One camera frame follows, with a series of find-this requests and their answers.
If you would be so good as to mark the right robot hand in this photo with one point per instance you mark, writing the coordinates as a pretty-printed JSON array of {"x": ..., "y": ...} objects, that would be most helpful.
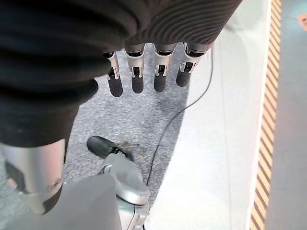
[{"x": 60, "y": 48}]

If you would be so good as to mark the silver robot leg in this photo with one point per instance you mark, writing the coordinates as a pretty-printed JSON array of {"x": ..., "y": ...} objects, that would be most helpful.
[{"x": 100, "y": 198}]

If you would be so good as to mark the yellow striped floor strip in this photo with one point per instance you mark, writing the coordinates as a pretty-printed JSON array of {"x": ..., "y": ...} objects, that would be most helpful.
[{"x": 266, "y": 124}]

